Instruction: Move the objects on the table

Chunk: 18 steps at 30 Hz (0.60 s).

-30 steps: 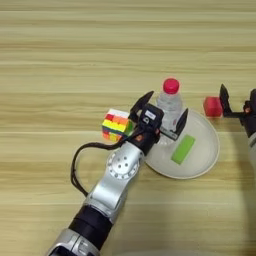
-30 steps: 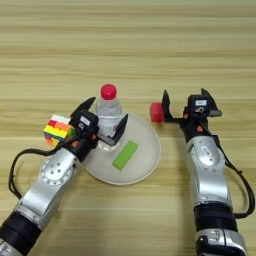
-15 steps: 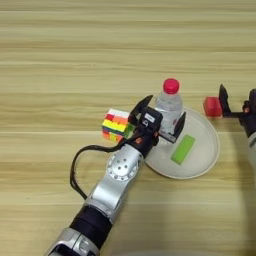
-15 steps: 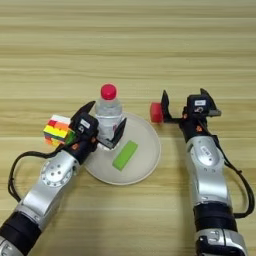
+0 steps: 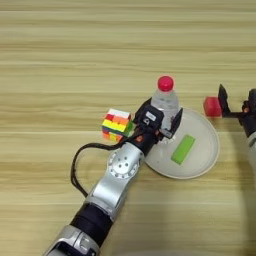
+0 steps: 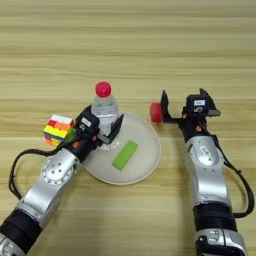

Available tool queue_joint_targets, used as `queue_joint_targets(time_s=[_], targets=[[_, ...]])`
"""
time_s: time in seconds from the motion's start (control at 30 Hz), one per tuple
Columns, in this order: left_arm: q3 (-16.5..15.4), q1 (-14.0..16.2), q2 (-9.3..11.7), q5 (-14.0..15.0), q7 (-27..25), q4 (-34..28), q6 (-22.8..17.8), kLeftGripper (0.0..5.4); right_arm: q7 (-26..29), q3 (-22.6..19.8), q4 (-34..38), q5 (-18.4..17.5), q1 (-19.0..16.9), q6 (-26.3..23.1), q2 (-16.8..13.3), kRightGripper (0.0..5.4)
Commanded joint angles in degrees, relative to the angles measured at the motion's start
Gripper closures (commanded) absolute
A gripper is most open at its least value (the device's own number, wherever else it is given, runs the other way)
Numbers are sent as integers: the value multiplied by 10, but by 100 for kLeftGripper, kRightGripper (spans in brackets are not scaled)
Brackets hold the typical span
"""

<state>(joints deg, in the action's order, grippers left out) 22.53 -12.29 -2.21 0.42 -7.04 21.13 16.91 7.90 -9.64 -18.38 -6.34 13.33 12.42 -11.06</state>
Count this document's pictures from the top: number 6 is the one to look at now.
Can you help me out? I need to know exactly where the clear bottle with red cap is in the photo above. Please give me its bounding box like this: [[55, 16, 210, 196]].
[[90, 81, 121, 151]]

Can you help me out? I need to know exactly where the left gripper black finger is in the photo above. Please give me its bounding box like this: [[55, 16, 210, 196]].
[[79, 104, 94, 118], [99, 113, 125, 145]]

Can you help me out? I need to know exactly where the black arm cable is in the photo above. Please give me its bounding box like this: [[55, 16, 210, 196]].
[[8, 148, 68, 201], [209, 133, 256, 219]]

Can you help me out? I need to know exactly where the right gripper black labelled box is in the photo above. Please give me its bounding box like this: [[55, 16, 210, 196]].
[[185, 94, 212, 118]]

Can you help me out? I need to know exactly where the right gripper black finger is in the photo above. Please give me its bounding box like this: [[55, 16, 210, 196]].
[[159, 89, 184, 124], [198, 87, 222, 118]]

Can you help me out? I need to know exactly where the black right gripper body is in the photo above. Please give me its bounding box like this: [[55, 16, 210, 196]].
[[179, 114, 211, 143]]

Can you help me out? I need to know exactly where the round white plate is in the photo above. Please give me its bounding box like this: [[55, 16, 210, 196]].
[[83, 111, 162, 186]]

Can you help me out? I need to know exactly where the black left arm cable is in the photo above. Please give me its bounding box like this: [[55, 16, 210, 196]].
[[8, 148, 68, 201]]

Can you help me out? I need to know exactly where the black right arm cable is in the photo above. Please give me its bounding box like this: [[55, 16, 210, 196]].
[[209, 133, 256, 219]]

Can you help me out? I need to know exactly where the small red cube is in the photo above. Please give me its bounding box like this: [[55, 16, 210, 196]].
[[149, 101, 164, 124]]

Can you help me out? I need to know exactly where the green rectangular block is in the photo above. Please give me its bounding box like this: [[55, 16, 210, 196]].
[[111, 140, 139, 172]]

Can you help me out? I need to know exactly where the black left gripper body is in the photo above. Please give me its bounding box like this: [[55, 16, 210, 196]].
[[66, 128, 103, 163]]

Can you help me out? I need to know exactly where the multicolour puzzle cube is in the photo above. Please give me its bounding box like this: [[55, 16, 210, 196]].
[[42, 114, 78, 148]]

